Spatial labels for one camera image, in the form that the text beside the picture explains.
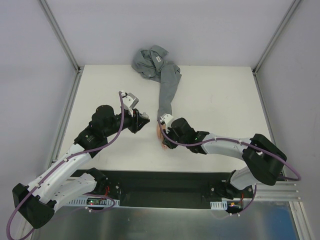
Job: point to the white cable duct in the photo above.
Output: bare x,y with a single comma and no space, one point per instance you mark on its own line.
86,201
225,205

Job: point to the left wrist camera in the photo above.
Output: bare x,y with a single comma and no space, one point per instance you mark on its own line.
129,102

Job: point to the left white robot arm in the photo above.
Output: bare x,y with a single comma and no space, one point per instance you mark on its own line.
38,201

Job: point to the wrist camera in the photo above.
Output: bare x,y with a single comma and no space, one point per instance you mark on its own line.
129,102
166,119

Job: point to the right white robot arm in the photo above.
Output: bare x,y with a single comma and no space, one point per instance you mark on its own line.
264,161

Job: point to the grey shirt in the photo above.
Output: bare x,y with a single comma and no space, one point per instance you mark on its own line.
152,65

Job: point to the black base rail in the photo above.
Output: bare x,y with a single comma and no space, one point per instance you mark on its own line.
152,189

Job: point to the clear nail polish bottle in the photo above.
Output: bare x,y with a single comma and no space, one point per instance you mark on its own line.
144,115

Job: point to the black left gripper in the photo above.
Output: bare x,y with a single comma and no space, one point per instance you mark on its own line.
136,121

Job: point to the right aluminium frame post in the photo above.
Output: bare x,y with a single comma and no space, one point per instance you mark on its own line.
293,7

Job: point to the mannequin hand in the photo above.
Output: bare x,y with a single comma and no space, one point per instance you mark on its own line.
159,131

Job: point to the right white cable duct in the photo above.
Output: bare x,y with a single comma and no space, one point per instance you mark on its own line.
225,205

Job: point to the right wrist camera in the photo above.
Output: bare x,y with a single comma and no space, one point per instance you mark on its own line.
166,119

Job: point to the left aluminium frame post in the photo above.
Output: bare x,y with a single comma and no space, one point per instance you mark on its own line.
59,34

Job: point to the left white cable duct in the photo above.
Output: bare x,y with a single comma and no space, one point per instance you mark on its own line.
86,201

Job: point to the aluminium frame post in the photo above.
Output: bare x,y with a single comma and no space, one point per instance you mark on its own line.
293,7
59,34

